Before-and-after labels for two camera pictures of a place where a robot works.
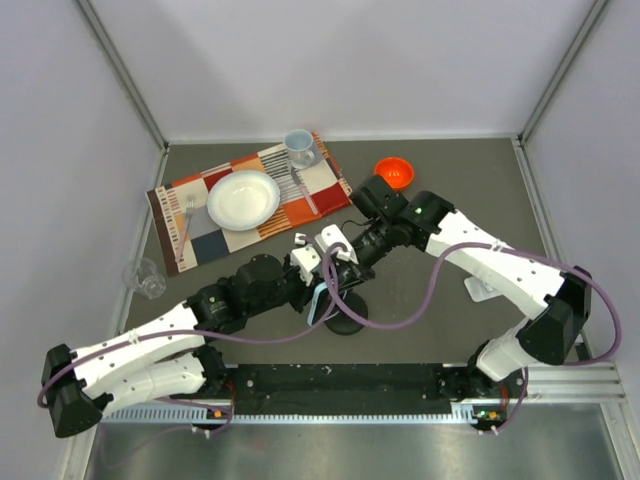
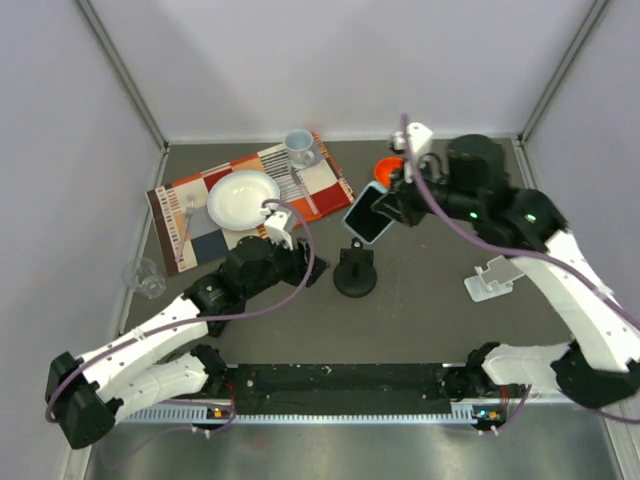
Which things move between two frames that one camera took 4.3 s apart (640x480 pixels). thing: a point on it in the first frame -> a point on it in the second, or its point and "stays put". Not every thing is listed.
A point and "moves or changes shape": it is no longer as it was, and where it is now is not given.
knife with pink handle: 305,191 stays put
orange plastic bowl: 397,171 stays put
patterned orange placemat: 187,232 stays put
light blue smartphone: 322,302 moves or changes shape
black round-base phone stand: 341,321 moves or changes shape
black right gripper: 349,274 -> 399,205
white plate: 243,200 stays put
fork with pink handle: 190,206 stays put
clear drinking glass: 142,276 stays put
